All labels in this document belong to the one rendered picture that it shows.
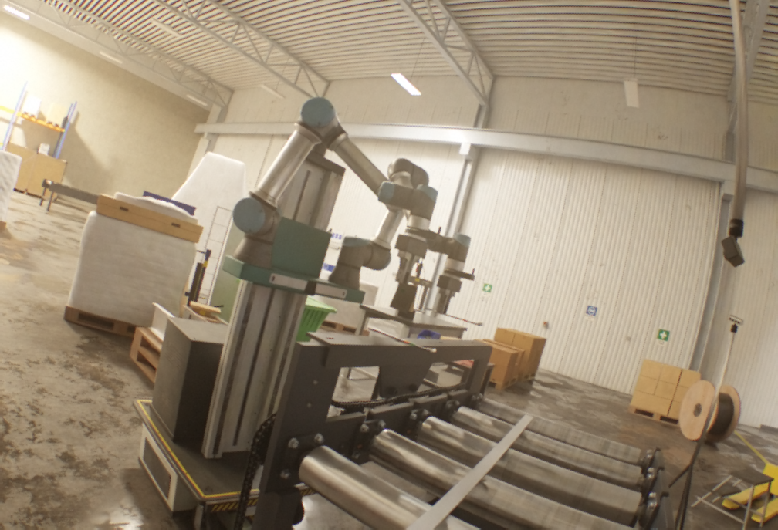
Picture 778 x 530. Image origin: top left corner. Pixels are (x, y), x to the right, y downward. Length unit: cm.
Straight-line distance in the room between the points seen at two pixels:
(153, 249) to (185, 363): 245
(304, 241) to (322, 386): 91
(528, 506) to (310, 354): 67
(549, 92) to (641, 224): 493
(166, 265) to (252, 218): 296
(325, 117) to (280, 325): 100
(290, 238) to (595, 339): 1018
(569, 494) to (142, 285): 393
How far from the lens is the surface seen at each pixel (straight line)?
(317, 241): 191
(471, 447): 148
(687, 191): 1209
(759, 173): 1200
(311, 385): 107
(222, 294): 499
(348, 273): 189
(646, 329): 1140
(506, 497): 117
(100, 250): 436
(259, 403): 212
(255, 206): 144
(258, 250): 158
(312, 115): 147
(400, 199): 141
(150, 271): 436
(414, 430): 159
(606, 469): 171
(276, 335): 202
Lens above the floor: 137
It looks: 4 degrees up
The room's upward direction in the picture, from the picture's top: 16 degrees clockwise
